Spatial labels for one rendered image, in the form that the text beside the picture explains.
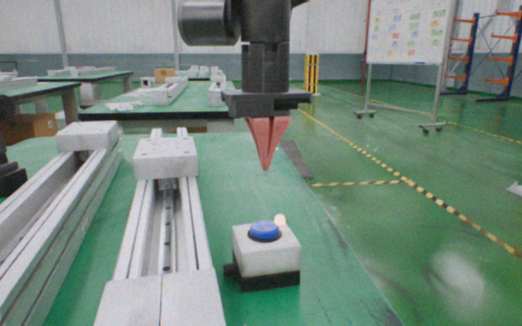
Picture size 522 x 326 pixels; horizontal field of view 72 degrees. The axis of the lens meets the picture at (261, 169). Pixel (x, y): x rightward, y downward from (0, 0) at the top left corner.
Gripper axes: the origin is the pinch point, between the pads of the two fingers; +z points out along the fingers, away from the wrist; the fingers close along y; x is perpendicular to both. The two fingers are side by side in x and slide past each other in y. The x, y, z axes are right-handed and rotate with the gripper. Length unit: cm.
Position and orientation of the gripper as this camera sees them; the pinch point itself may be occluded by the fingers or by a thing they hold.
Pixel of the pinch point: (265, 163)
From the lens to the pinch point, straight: 46.7
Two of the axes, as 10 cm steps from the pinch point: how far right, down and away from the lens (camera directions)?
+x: 2.2, 2.9, -9.3
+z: 0.0, 9.5, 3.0
